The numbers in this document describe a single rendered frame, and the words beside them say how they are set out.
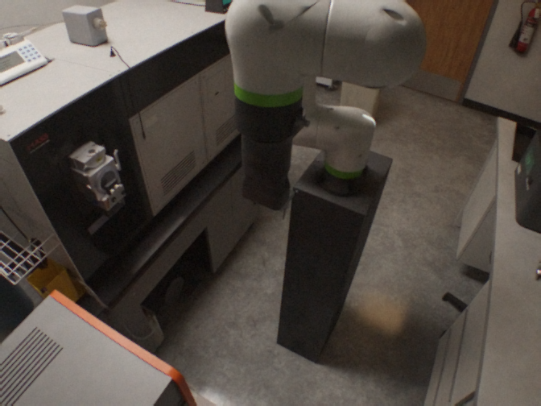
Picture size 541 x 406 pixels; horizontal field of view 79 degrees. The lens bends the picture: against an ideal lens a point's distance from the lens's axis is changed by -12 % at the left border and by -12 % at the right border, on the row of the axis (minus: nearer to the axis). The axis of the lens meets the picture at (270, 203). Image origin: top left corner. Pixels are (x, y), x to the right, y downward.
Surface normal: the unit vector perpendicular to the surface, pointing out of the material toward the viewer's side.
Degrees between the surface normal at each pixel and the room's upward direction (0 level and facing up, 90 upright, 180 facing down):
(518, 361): 0
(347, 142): 89
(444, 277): 0
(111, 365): 0
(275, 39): 83
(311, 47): 89
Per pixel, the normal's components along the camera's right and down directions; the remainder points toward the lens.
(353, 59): -0.32, 0.71
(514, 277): 0.04, -0.71
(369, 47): -0.33, 0.51
